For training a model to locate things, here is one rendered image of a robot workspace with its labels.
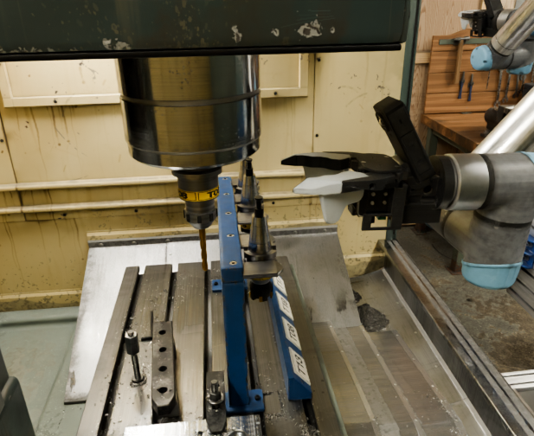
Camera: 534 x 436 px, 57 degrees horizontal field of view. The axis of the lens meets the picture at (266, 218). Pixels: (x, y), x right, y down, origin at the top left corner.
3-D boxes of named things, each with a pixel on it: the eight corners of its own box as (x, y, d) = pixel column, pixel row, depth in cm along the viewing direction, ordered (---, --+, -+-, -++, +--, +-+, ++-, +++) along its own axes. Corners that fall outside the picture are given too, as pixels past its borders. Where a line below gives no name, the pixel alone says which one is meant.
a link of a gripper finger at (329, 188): (305, 236, 56) (366, 221, 61) (308, 189, 54) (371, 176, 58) (291, 226, 59) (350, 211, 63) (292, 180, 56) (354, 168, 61)
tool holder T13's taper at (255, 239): (247, 243, 93) (246, 210, 90) (271, 241, 93) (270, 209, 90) (247, 254, 89) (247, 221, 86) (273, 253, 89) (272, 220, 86)
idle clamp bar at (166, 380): (175, 342, 117) (173, 320, 114) (179, 428, 94) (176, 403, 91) (154, 345, 116) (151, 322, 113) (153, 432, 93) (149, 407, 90)
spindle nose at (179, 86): (141, 133, 66) (129, 39, 61) (260, 131, 66) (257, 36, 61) (112, 173, 51) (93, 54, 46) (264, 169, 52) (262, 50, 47)
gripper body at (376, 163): (357, 232, 62) (447, 229, 63) (363, 167, 58) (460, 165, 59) (342, 208, 69) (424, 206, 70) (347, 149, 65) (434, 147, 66)
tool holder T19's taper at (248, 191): (240, 199, 112) (239, 171, 110) (259, 198, 113) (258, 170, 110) (241, 207, 108) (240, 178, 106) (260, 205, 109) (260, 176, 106)
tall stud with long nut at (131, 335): (145, 375, 107) (138, 326, 101) (144, 384, 104) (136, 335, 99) (132, 375, 107) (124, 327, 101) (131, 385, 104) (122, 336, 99)
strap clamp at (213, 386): (226, 412, 97) (222, 352, 91) (229, 471, 85) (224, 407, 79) (209, 413, 97) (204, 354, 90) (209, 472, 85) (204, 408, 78)
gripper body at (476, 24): (467, 36, 173) (493, 39, 163) (468, 10, 169) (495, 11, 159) (485, 32, 175) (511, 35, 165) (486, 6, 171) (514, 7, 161)
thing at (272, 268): (280, 262, 89) (280, 258, 89) (285, 277, 84) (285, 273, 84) (242, 265, 89) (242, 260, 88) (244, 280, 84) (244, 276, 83)
